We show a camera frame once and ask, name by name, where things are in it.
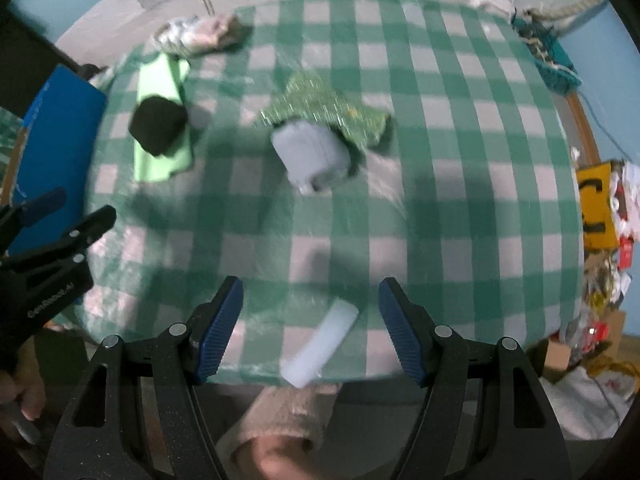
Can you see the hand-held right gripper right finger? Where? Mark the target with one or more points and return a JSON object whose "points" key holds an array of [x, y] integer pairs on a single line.
{"points": [[400, 332]]}

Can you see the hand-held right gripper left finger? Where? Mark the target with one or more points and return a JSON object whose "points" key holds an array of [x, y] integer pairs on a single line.
{"points": [[220, 332]]}

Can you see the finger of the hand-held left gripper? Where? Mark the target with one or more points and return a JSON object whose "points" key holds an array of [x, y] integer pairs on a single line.
{"points": [[45, 202], [82, 232]]}

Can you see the blue cardboard box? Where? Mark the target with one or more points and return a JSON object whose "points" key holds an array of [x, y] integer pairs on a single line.
{"points": [[60, 140]]}

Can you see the light green cloth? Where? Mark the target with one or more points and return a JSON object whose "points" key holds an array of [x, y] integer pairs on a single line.
{"points": [[160, 167]]}

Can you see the black cloth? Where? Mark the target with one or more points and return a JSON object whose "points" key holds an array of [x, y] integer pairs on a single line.
{"points": [[157, 125]]}

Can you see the grey-blue cloth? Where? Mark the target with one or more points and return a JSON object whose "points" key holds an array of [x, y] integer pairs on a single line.
{"points": [[310, 157]]}

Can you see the white and pink cloth bundle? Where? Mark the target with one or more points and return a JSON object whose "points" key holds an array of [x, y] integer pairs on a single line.
{"points": [[210, 32]]}

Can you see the green patterned cloth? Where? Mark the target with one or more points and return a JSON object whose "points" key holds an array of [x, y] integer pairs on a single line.
{"points": [[320, 100]]}

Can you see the person's left hand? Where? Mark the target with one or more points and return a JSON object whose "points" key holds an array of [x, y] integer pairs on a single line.
{"points": [[22, 390]]}

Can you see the green checked table cover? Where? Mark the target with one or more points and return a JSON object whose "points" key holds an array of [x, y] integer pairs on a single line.
{"points": [[7, 132]]}

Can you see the person's leg in fluffy trousers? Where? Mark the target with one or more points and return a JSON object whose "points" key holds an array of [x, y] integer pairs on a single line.
{"points": [[280, 420]]}

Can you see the black cabinet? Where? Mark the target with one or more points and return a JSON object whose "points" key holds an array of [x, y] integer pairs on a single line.
{"points": [[25, 60]]}

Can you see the brown cardboard box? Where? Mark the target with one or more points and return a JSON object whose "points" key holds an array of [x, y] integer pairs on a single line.
{"points": [[557, 355]]}

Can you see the white bag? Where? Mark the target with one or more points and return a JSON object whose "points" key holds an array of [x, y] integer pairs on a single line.
{"points": [[585, 402]]}

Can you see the yellow bag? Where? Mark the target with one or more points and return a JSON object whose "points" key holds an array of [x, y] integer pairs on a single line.
{"points": [[595, 205]]}

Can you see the pile of litter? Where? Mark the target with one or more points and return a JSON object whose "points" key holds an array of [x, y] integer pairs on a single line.
{"points": [[625, 260]]}

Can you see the teal basket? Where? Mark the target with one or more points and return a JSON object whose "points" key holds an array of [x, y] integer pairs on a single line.
{"points": [[547, 55]]}

